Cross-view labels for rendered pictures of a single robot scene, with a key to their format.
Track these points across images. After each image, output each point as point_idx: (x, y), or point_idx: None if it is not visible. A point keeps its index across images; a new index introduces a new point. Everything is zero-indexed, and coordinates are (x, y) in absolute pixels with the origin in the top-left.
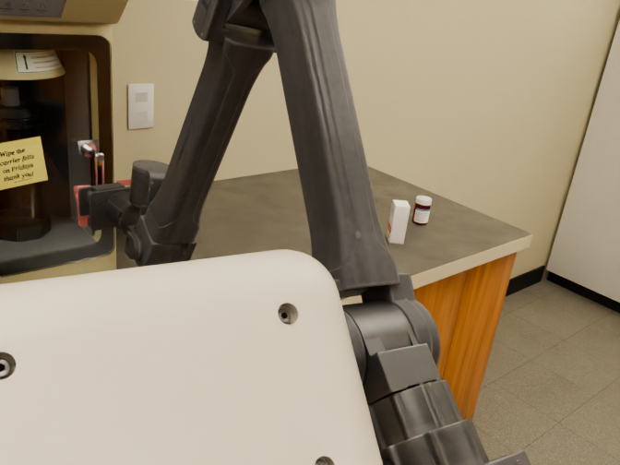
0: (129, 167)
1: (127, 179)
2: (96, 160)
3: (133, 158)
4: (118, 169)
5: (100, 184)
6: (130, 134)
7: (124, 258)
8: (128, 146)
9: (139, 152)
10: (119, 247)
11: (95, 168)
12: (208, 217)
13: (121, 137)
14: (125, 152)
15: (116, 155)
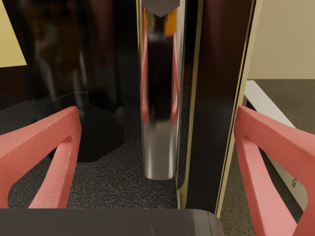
0: (291, 47)
1: (286, 128)
2: (139, 8)
3: (299, 35)
4: (276, 47)
5: (17, 210)
6: (304, 3)
7: (238, 214)
8: (297, 19)
9: (310, 29)
10: (240, 180)
11: (138, 47)
12: None
13: (291, 5)
14: (290, 27)
15: (278, 30)
